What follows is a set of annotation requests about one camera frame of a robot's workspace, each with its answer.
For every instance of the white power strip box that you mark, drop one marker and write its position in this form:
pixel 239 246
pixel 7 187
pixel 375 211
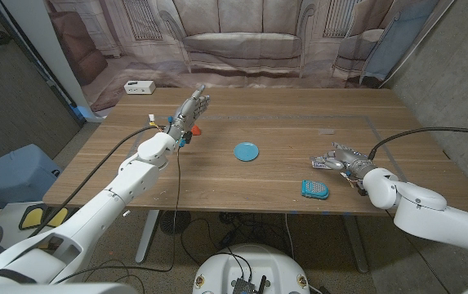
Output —
pixel 139 87

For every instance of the white robot torso base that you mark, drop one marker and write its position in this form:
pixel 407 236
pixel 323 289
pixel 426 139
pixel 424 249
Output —
pixel 254 265

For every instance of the white table leg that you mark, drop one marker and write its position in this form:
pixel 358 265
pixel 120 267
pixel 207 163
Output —
pixel 148 237

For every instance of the round black floor fan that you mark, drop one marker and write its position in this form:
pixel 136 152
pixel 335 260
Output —
pixel 175 222

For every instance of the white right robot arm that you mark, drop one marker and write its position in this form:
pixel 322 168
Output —
pixel 429 212

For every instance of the blue-grey plastic bin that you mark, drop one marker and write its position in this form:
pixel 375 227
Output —
pixel 13 175

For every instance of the grey table leg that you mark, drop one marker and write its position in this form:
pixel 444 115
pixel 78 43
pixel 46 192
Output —
pixel 356 245

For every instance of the clear tape piece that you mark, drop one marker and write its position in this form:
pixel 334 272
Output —
pixel 326 131

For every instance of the printed sofa room backdrop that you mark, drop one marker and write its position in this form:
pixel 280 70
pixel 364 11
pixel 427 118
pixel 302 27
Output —
pixel 242 41

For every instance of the small blue plate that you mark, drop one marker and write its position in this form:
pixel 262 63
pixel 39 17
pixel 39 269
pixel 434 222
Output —
pixel 246 151

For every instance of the red toy strawberry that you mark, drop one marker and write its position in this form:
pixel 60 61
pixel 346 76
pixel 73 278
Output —
pixel 196 130

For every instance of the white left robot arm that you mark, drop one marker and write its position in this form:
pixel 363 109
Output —
pixel 107 208

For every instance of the yellow and black foot pedal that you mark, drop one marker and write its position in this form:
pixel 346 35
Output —
pixel 33 218

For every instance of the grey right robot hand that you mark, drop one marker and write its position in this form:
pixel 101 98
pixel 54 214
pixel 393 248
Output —
pixel 350 159

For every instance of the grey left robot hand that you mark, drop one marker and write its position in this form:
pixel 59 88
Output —
pixel 186 116

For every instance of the white pocket calculator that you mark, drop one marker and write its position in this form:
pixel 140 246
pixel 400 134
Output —
pixel 318 166

